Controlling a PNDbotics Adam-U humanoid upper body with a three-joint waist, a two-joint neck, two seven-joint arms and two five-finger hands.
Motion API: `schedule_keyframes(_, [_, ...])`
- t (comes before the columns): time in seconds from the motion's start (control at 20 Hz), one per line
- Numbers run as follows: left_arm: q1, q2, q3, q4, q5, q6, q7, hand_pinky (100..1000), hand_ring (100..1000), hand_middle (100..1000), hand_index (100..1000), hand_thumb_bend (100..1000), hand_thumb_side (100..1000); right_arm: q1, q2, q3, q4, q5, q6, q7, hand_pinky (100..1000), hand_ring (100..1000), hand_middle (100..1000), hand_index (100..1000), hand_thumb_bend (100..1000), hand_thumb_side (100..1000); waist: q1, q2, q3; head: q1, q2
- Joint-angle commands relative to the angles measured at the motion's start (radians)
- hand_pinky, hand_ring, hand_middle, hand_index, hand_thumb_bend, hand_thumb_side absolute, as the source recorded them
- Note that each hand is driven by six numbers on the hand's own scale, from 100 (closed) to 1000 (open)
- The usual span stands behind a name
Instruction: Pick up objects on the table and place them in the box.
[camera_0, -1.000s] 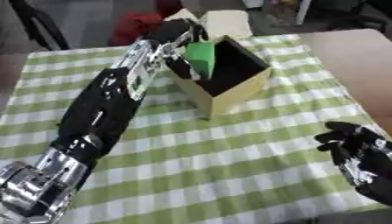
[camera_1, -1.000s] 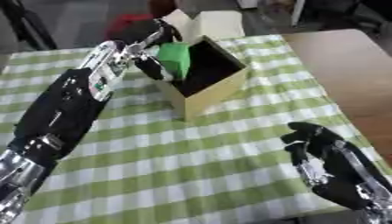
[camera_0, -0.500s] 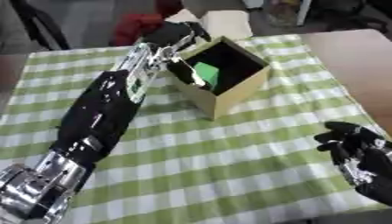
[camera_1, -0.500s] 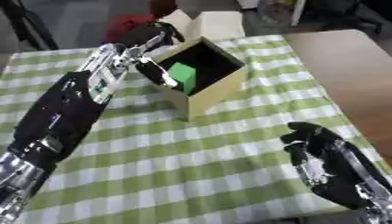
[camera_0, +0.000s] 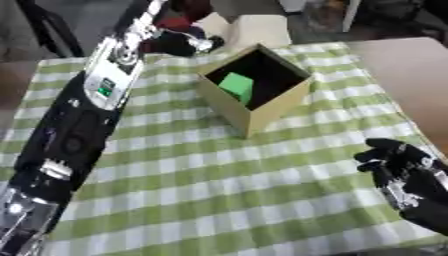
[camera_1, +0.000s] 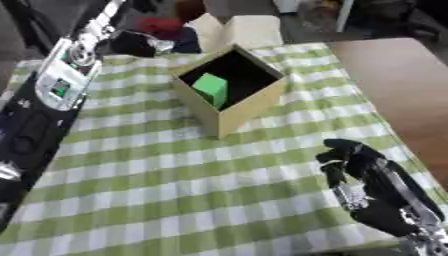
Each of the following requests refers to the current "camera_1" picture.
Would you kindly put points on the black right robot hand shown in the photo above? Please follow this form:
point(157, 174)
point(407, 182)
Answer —
point(373, 166)

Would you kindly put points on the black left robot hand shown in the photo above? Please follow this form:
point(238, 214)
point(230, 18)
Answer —
point(134, 43)

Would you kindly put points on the tan cardboard box black inside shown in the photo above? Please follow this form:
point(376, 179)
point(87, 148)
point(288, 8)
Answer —
point(245, 113)

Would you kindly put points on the red bag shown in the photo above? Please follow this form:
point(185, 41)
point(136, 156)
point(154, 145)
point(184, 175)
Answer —
point(158, 25)

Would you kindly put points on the dark blue bag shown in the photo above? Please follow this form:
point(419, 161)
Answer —
point(188, 40)

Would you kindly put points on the green block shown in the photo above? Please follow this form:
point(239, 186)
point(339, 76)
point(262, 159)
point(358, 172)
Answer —
point(211, 87)

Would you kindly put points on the black chair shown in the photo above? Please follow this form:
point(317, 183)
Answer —
point(402, 16)

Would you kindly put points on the white pole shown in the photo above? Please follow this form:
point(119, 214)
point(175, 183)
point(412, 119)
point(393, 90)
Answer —
point(344, 10)

